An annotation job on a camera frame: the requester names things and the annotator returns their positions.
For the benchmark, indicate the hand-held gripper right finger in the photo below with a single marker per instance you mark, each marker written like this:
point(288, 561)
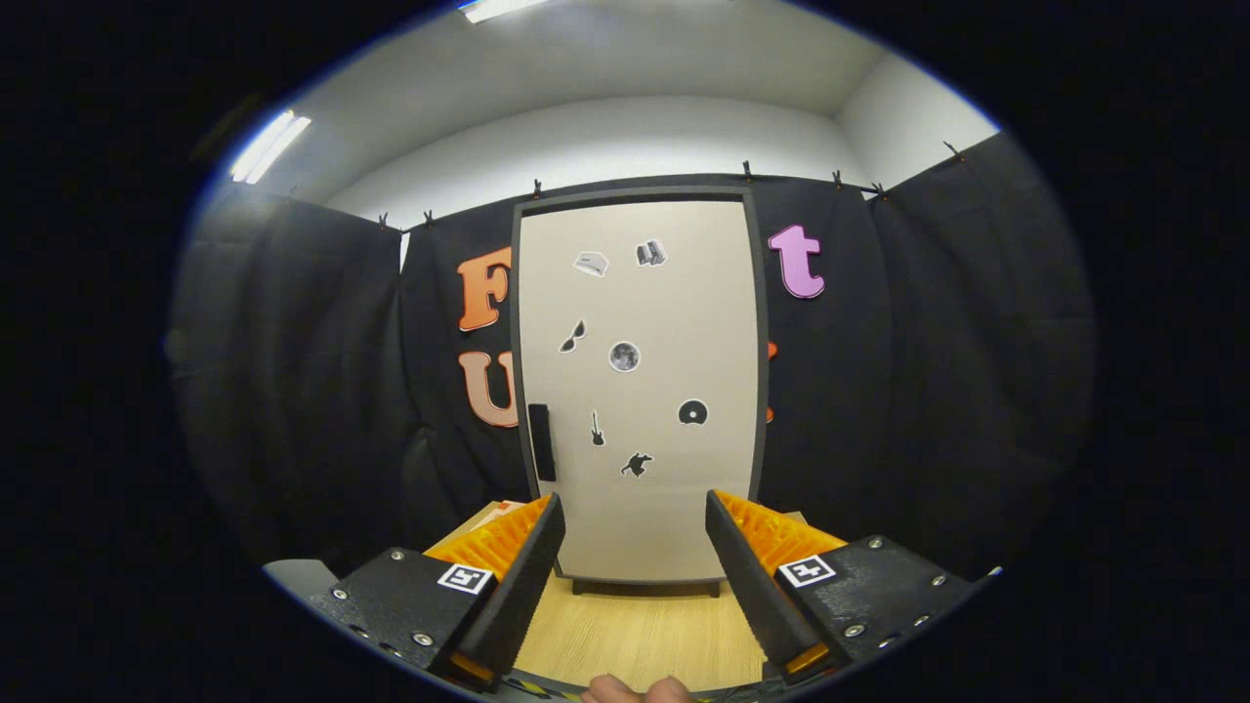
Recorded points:
point(757, 596)

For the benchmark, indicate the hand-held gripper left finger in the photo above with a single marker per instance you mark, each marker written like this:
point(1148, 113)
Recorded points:
point(522, 596)

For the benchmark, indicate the dark grey shoe cabinet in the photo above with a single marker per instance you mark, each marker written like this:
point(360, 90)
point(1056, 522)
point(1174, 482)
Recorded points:
point(635, 192)

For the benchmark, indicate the cream orange cover book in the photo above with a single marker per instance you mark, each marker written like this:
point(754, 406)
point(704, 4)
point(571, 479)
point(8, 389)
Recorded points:
point(503, 508)

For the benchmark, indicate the black backdrop cloth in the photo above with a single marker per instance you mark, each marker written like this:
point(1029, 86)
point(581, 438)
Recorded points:
point(879, 410)

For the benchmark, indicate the row of black cloth clips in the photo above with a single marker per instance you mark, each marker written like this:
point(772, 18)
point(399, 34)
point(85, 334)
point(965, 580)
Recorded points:
point(536, 188)

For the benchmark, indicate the narrow ceiling light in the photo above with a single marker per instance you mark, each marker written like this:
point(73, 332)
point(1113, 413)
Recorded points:
point(269, 146)

